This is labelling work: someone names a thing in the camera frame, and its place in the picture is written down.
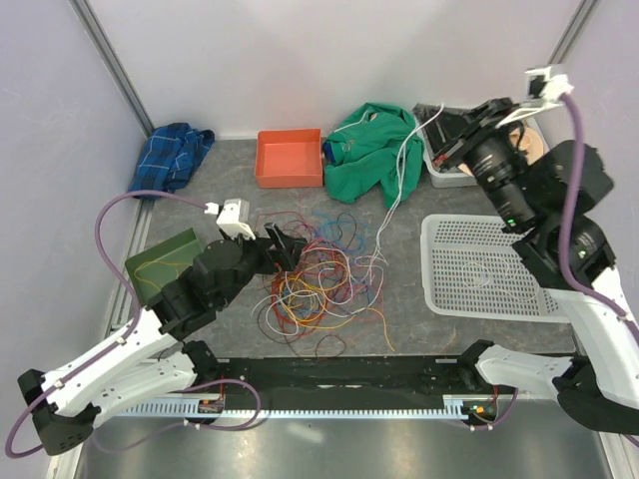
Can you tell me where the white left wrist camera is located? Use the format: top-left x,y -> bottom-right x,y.
205,199 -> 256,240

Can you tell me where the large white perforated basket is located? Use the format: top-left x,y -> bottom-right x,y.
420,214 -> 568,323

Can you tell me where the green plastic tray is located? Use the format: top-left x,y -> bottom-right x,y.
125,229 -> 203,306

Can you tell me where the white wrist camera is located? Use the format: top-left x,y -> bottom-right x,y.
496,65 -> 574,128
205,199 -> 256,240

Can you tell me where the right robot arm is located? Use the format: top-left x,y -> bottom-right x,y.
421,95 -> 638,441

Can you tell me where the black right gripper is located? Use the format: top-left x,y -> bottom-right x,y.
417,96 -> 540,230

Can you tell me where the small white perforated basket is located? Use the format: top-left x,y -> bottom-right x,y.
417,120 -> 548,189

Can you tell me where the blue plaid cloth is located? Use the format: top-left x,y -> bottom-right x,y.
128,123 -> 216,200

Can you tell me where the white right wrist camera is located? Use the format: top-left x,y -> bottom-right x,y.
496,65 -> 574,128

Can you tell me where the beige bucket hat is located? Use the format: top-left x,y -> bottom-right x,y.
458,124 -> 550,179

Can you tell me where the white wire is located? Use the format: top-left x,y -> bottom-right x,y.
366,102 -> 446,280
461,258 -> 543,303

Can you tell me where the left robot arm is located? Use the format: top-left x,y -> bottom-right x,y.
18,223 -> 308,456

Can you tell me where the yellow wire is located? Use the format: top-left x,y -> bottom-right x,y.
134,257 -> 194,290

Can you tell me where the light blue cable duct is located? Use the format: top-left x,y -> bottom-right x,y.
118,395 -> 499,421

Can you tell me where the orange plastic tray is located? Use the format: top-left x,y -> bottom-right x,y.
255,129 -> 323,189

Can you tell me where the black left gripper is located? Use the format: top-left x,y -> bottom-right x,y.
218,223 -> 307,308

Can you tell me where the green jacket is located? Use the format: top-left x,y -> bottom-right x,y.
322,103 -> 424,207

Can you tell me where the tangled coloured wire pile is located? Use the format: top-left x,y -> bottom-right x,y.
249,210 -> 398,356

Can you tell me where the white wire in basket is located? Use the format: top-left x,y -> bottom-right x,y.
461,258 -> 543,303

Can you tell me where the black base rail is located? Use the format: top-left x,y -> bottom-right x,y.
193,355 -> 492,407

